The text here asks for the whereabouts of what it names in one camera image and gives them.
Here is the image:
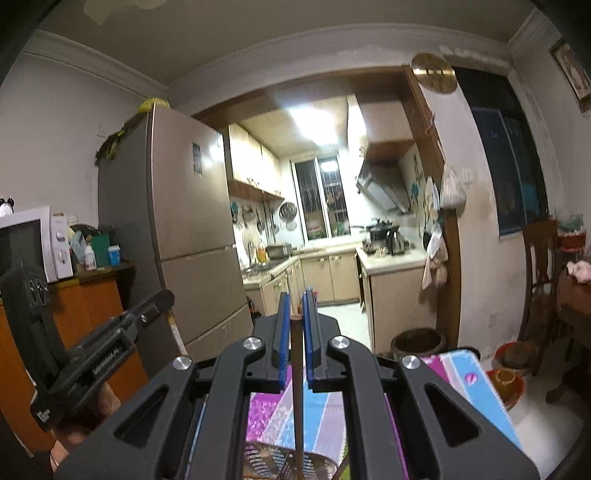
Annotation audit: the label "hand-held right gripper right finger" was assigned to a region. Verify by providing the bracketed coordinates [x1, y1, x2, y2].
[301, 287, 540, 480]

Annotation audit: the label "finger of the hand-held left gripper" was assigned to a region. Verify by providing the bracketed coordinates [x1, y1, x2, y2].
[76, 289, 176, 355]

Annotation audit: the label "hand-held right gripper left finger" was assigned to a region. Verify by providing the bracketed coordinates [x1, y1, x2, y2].
[54, 292, 293, 480]

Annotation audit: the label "thin brown chopstick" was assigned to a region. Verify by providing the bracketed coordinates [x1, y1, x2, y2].
[290, 314, 305, 480]

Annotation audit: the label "blue perforated utensil holder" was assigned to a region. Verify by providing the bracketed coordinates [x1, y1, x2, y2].
[241, 440, 345, 480]

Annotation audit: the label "person's left hand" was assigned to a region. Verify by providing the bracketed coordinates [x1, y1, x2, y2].
[50, 382, 123, 472]

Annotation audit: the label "orange wooden cabinet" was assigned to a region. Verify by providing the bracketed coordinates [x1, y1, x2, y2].
[0, 263, 151, 455]

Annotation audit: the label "green container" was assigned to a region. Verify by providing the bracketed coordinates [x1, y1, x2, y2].
[91, 233, 112, 268]

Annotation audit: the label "white microwave oven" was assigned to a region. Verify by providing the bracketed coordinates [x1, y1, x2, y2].
[0, 206, 75, 284]

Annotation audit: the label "beige lower kitchen cabinets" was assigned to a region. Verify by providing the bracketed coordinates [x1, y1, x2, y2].
[242, 247, 428, 356]

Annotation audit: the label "brown ceramic jar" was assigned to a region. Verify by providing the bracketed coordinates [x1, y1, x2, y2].
[390, 328, 448, 361]

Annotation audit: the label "grey refrigerator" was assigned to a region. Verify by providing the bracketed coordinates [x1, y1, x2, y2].
[96, 105, 254, 377]

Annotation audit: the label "black wok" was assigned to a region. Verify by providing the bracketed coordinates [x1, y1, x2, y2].
[351, 220, 402, 243]

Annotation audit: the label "steel kettle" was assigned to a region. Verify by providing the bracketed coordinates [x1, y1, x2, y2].
[385, 227, 407, 256]

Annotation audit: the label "barred kitchen window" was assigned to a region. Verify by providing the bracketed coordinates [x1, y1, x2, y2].
[290, 157, 352, 243]

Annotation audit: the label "hanging cloth bags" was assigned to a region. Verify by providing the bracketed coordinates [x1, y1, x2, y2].
[421, 222, 450, 291]

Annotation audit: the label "floral tablecloth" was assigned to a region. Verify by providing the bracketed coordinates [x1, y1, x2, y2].
[185, 348, 525, 480]

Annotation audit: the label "steel range hood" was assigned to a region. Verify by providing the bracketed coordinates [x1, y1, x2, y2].
[355, 161, 413, 214]

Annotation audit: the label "red bucket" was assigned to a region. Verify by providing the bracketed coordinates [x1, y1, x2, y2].
[485, 368, 526, 411]

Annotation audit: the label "red basin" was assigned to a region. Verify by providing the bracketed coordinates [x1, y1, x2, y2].
[494, 342, 532, 370]

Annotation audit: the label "white plastic bag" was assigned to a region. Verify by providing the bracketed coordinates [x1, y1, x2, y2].
[440, 161, 468, 209]

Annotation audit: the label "yellow-green bag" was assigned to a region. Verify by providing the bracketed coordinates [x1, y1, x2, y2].
[139, 96, 171, 114]

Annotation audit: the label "ceiling light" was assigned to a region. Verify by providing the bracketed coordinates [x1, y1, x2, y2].
[286, 99, 352, 144]

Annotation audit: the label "upper cabinet above hood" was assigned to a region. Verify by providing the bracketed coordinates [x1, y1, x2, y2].
[346, 95, 416, 160]

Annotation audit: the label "wooden chair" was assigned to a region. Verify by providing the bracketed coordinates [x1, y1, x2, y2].
[517, 219, 561, 370]

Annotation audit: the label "dark wooden side table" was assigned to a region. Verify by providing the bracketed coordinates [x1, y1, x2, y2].
[545, 265, 591, 407]

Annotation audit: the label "dark window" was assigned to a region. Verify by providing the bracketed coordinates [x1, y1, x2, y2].
[455, 67, 550, 238]

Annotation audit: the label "pink cloth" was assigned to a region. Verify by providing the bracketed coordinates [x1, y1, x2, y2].
[566, 260, 591, 284]

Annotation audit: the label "potted green plant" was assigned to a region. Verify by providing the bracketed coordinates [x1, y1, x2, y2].
[556, 215, 587, 252]

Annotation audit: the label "round wall strainer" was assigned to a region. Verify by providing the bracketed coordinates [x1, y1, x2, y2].
[278, 200, 298, 232]

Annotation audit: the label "green strap bundle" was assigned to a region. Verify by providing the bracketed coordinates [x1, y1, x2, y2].
[95, 124, 127, 162]

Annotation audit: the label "beige upper wall cabinets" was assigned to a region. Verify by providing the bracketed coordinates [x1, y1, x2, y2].
[228, 122, 286, 200]

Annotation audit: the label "gold wall clock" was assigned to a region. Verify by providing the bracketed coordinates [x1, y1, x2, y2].
[411, 52, 458, 94]

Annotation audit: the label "framed wall picture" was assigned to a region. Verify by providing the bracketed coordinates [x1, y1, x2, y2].
[549, 37, 591, 114]

